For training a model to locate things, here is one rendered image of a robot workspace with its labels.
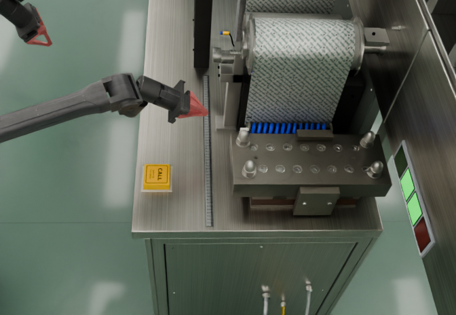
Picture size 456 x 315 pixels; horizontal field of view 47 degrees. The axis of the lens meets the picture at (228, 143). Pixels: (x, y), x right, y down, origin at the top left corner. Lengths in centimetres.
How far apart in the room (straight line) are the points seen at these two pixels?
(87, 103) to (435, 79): 75
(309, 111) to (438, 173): 44
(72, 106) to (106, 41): 196
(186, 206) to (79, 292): 101
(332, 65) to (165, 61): 65
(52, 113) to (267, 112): 54
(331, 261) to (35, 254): 132
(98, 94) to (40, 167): 143
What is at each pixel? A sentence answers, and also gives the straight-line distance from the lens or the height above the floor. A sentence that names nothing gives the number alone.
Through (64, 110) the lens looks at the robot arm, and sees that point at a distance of 125.
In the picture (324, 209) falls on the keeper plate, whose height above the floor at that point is 94.
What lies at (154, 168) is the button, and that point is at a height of 92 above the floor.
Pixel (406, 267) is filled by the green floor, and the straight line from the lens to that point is 250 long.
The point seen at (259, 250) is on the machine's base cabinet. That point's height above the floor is 78.
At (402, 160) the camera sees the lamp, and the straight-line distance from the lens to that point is 122.
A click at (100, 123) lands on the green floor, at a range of 277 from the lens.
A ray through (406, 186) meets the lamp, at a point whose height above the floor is 118.
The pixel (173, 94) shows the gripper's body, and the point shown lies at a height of 114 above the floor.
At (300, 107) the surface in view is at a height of 109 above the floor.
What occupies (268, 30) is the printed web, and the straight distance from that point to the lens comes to 125.
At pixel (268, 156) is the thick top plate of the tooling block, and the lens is 135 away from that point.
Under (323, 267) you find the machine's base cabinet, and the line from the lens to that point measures 164.
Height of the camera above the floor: 211
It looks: 53 degrees down
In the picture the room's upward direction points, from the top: 6 degrees clockwise
